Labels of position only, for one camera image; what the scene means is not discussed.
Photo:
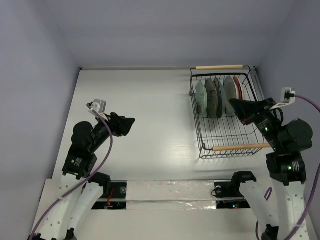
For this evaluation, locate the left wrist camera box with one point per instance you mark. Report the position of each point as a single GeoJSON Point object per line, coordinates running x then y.
{"type": "Point", "coordinates": [97, 106]}

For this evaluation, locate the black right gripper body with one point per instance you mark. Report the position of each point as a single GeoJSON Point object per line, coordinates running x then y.
{"type": "Point", "coordinates": [255, 113]}

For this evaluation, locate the red teal flower plate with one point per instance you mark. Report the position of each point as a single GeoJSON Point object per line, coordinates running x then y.
{"type": "Point", "coordinates": [239, 88]}

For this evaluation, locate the grey reindeer plate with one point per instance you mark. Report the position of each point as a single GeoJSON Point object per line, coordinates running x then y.
{"type": "Point", "coordinates": [212, 98]}

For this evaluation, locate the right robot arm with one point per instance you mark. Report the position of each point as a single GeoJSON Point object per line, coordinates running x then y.
{"type": "Point", "coordinates": [286, 168]}

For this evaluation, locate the white blue-rimmed bowl plate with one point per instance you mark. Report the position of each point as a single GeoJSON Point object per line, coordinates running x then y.
{"type": "Point", "coordinates": [230, 93]}

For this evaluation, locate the black wire dish rack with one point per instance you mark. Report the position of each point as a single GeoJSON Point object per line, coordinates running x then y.
{"type": "Point", "coordinates": [226, 137]}

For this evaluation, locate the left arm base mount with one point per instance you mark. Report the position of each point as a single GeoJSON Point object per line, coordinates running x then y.
{"type": "Point", "coordinates": [115, 199]}

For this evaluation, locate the light green plate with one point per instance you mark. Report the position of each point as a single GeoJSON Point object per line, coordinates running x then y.
{"type": "Point", "coordinates": [201, 99]}

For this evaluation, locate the blue floral plate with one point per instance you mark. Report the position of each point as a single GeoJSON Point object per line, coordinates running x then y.
{"type": "Point", "coordinates": [221, 98]}

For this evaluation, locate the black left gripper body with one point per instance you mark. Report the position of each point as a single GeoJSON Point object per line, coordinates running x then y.
{"type": "Point", "coordinates": [114, 127]}

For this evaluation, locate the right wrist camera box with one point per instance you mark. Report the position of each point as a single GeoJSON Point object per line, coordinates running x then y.
{"type": "Point", "coordinates": [287, 98]}

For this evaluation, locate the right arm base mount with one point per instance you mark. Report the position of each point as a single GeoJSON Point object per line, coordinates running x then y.
{"type": "Point", "coordinates": [227, 193]}

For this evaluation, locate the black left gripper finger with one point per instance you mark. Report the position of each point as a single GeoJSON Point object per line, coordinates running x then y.
{"type": "Point", "coordinates": [123, 130]}
{"type": "Point", "coordinates": [126, 123]}

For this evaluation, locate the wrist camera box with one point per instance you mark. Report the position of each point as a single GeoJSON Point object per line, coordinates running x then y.
{"type": "Point", "coordinates": [97, 106]}
{"type": "Point", "coordinates": [287, 98]}

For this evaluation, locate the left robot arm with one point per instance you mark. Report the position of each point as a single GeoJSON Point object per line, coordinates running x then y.
{"type": "Point", "coordinates": [81, 185]}

